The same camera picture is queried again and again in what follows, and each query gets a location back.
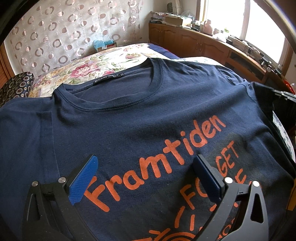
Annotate pink ceramic figurine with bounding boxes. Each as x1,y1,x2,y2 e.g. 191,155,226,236
203,20,213,36

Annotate cardboard box on sideboard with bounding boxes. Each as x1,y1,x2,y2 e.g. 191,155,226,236
165,16,192,26

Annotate window with frame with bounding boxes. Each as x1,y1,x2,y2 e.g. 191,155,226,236
196,1,288,69

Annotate dark circle-patterned pillow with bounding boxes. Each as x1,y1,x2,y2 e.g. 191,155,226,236
0,72,35,107

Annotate circle-patterned sheer curtain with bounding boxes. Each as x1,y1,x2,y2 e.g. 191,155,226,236
4,0,143,76

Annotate blue floral white blanket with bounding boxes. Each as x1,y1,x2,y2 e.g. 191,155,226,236
273,111,295,162

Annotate wooden sideboard cabinet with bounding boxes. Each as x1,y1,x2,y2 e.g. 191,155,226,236
149,23,295,94

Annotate navy blue printed t-shirt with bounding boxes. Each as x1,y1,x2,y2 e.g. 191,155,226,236
1,58,295,240

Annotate floral bed quilt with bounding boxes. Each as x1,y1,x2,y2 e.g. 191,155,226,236
29,43,178,97

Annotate blue tissue box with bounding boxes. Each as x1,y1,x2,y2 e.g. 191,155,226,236
93,40,116,52

